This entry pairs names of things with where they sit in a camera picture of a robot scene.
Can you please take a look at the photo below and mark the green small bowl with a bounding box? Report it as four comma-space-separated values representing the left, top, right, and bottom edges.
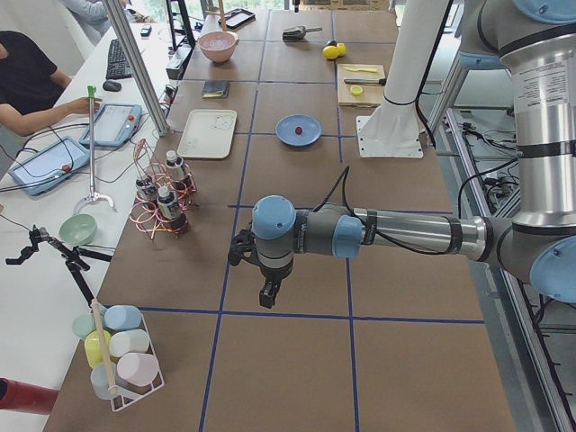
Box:
58, 213, 98, 247

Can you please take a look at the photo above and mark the grey folded cloth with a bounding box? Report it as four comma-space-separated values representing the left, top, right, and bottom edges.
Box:
202, 80, 230, 99

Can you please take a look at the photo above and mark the yellow lemon oblong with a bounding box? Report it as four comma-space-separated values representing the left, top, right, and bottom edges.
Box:
337, 42, 347, 57

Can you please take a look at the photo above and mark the blue plate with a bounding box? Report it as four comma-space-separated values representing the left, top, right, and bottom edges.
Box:
275, 114, 322, 148

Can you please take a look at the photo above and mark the lemon half slice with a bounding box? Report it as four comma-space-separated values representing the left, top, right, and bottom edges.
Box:
349, 85, 364, 97

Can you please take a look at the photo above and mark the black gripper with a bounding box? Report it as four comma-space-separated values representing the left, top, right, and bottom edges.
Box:
257, 252, 293, 309

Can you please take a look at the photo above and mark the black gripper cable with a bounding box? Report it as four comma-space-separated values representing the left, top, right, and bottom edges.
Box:
312, 166, 464, 256

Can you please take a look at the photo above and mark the teach pendant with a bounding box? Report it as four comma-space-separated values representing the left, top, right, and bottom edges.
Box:
8, 136, 90, 196
94, 103, 142, 149

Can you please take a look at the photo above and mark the black small tripod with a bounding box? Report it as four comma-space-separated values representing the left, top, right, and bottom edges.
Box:
5, 226, 113, 305

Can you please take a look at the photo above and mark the cream bear tray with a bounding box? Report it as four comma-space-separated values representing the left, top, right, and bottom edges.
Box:
176, 109, 238, 159

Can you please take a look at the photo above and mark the copper wire bottle rack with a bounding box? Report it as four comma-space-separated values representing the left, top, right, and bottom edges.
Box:
130, 139, 197, 239

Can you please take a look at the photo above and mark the near teach pendant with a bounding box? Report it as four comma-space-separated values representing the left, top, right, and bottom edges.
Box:
8, 136, 90, 196

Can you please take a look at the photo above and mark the yellow lemon round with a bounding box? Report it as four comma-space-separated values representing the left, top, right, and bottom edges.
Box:
322, 45, 340, 60

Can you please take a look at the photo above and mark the white pastel cup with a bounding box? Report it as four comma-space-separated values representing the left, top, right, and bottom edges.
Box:
109, 328, 150, 357

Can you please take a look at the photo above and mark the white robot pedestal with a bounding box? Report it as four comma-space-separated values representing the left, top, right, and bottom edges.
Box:
357, 0, 452, 158

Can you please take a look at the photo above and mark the yellow plastic knife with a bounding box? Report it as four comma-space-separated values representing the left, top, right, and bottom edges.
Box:
343, 67, 378, 73

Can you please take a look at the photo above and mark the green pastel cup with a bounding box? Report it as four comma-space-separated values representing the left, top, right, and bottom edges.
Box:
72, 313, 95, 340

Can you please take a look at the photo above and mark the yellow pastel cup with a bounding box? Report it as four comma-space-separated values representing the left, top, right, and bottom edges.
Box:
84, 330, 104, 369

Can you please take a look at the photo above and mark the far teach pendant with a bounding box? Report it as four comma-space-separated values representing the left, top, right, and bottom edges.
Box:
94, 103, 142, 149

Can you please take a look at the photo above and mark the red bottle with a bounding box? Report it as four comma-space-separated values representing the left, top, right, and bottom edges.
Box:
1, 378, 59, 415

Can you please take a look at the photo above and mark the black computer mouse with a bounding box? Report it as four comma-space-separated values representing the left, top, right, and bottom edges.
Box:
103, 80, 122, 93

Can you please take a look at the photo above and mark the pink pastel cup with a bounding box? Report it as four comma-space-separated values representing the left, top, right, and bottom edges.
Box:
116, 353, 159, 387

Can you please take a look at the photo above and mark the steel rod black tip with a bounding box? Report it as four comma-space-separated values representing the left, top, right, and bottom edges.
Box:
344, 78, 387, 86

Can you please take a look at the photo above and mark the pale blue pastel cup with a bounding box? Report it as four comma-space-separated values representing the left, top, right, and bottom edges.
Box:
90, 363, 114, 401

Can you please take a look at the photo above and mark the pink bowl of ice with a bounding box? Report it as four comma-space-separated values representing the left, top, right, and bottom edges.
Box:
197, 31, 239, 63

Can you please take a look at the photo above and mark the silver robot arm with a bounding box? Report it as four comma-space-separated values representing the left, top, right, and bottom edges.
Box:
229, 1, 575, 308

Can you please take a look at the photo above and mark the dark drink bottle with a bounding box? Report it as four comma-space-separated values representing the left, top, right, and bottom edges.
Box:
157, 186, 187, 231
166, 150, 186, 190
136, 175, 158, 210

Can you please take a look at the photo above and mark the seated person black shirt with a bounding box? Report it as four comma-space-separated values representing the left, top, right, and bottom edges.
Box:
0, 30, 103, 137

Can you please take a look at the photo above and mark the wooden cutting board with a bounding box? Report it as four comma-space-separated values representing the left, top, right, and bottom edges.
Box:
337, 64, 386, 107

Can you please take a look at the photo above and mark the metal scoop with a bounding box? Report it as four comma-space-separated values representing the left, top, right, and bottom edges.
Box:
282, 26, 323, 41

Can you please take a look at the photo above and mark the aluminium frame post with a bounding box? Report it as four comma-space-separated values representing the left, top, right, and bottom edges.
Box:
103, 0, 169, 137

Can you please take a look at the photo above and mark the metal reacher grabber tool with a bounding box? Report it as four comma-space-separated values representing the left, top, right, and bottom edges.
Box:
73, 85, 116, 215

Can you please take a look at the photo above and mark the white wire cup rack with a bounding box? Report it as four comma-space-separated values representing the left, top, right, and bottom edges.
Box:
91, 300, 165, 412

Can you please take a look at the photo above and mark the black keyboard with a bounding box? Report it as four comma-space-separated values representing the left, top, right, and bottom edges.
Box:
105, 39, 132, 80

